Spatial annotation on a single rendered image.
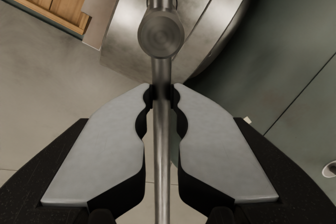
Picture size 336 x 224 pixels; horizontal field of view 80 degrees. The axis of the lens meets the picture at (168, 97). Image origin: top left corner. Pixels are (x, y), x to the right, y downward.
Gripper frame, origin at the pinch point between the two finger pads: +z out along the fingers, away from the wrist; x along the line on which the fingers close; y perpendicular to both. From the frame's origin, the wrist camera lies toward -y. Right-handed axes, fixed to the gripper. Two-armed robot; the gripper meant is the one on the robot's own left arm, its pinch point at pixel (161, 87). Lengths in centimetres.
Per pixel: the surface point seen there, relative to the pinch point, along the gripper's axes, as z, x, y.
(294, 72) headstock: 11.6, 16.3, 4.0
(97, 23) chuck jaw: 24.7, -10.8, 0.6
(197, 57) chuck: 13.6, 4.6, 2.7
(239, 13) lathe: 18.8, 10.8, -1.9
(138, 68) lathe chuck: 16.3, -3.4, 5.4
